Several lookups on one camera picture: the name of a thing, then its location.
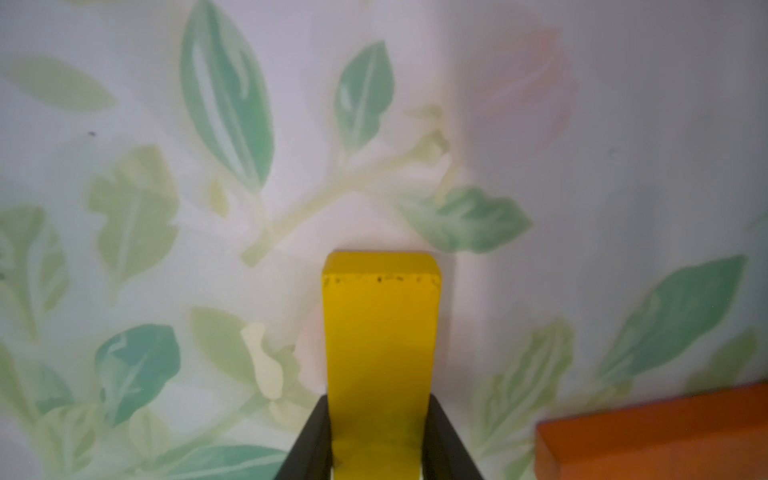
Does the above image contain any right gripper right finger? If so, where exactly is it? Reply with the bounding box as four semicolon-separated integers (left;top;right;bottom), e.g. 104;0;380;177
422;394;483;480

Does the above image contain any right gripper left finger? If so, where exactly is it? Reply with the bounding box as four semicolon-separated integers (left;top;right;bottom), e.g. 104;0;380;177
275;395;332;480

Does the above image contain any long yellow block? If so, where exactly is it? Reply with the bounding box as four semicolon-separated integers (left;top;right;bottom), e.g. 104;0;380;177
322;251;442;479

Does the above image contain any orange block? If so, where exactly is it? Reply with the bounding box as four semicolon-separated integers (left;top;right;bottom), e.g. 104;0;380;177
534;382;767;479

